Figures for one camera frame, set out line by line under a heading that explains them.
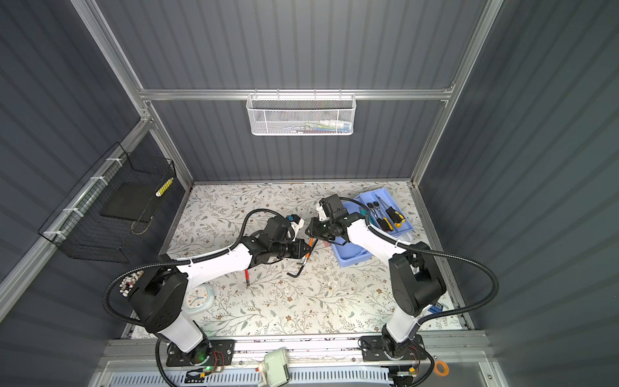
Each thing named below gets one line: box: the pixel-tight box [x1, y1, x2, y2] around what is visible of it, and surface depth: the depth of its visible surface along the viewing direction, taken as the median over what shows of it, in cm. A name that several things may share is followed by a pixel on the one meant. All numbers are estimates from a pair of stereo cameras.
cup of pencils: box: [118, 270, 145, 298], surface depth 71 cm
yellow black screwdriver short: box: [374, 194, 408, 229], surface depth 93 cm
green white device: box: [257, 348, 290, 387], surface depth 68 cm
